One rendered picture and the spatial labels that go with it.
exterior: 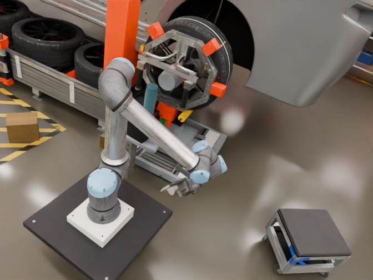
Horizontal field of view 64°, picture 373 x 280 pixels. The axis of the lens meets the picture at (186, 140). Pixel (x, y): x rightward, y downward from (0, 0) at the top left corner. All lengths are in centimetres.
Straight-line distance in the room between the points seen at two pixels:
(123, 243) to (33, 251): 60
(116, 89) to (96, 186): 56
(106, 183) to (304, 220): 135
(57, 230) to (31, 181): 72
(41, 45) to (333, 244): 284
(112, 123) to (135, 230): 67
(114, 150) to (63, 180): 91
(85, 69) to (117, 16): 77
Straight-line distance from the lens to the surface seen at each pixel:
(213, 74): 204
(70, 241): 179
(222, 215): 242
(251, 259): 230
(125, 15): 214
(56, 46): 313
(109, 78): 126
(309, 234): 219
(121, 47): 223
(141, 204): 194
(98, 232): 174
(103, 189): 158
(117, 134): 153
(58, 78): 289
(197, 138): 270
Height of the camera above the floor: 184
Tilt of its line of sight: 39 degrees down
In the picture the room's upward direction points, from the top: 16 degrees clockwise
